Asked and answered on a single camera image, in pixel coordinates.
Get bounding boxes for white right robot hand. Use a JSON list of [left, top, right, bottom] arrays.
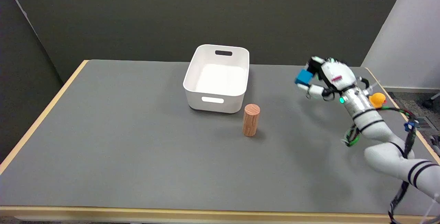
[[296, 57, 358, 101]]

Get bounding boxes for blue cube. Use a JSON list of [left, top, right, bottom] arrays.
[[295, 70, 314, 85]]

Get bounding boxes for white plastic storage box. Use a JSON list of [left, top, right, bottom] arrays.
[[183, 44, 250, 114]]

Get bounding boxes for orange ball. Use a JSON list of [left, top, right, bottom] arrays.
[[369, 93, 386, 108]]

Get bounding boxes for wooden cylinder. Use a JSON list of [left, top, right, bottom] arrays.
[[243, 104, 261, 137]]

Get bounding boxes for black chair base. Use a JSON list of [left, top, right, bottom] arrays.
[[422, 93, 440, 109]]

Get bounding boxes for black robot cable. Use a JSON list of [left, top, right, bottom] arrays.
[[344, 76, 420, 224]]

